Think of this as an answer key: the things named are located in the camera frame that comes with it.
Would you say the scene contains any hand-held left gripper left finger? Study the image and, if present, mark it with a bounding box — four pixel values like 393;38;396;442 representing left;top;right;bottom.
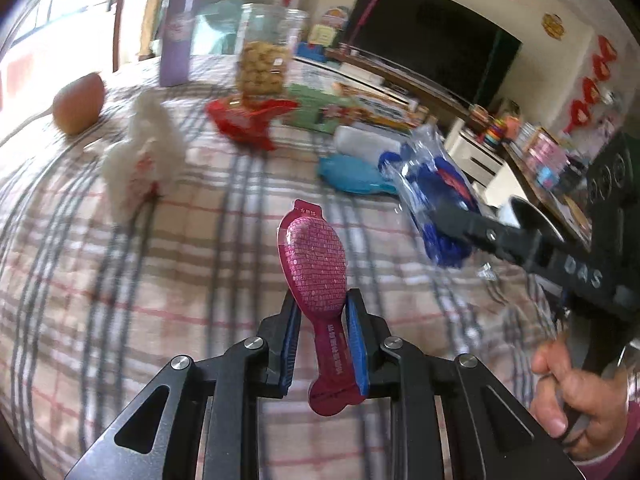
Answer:
65;287;303;480

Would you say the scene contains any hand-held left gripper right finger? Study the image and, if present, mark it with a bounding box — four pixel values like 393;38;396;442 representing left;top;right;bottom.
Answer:
345;287;588;480

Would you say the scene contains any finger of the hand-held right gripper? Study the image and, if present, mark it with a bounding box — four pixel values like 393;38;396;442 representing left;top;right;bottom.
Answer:
430;207;566;283

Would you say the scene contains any white trash bin black liner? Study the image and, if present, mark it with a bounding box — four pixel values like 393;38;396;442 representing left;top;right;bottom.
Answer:
500;196;568;246

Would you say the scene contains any blue plastic bag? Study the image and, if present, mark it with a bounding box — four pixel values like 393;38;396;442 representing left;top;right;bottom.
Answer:
377;125;483;268

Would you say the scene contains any pink brush shaped packet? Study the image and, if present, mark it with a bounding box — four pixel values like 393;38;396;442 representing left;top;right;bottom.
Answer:
276;200;365;417

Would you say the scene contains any person's right forearm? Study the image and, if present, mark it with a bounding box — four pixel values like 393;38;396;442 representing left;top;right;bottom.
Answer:
580;435;640;480

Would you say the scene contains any person's right hand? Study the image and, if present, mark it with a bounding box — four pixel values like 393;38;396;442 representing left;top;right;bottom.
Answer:
530;337;632;463

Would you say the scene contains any marble top coffee table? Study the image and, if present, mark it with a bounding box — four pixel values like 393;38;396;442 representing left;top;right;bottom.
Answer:
500;135;601;251

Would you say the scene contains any pink plastic box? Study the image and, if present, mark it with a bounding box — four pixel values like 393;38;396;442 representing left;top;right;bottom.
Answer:
520;127;568;181

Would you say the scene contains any plaid blanket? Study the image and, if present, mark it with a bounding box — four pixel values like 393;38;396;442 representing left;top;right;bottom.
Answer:
0;52;566;480

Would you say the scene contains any teal tissue pack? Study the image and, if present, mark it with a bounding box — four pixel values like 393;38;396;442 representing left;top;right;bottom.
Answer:
318;125;403;195

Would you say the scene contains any black flat television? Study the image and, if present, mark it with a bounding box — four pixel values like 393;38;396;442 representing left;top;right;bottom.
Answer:
345;0;523;106

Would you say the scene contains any crumpled red snack bag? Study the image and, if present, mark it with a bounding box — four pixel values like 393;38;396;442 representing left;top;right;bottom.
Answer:
206;96;301;153

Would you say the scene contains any green box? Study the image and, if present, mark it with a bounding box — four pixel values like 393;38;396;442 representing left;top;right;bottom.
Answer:
282;82;346;133

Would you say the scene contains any white plastic bag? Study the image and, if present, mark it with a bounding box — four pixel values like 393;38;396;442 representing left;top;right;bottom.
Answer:
102;91;186;226

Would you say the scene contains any round cartoon toy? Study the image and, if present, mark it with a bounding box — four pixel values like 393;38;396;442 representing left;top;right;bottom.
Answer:
320;6;351;28

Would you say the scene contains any clear cookie jar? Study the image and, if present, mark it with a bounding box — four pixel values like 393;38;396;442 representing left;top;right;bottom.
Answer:
235;2;308;106

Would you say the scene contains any purple water bottle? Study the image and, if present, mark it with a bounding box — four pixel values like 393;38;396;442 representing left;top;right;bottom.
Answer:
159;0;201;88

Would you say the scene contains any red apple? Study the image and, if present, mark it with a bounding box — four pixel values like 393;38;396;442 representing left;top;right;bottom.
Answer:
52;72;106;136

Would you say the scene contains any armchair under teal cover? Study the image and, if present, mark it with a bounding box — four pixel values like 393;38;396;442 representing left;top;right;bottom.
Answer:
192;0;246;56

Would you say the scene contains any colourful stacking ring toy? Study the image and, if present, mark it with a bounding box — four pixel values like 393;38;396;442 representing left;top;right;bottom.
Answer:
482;115;506;146

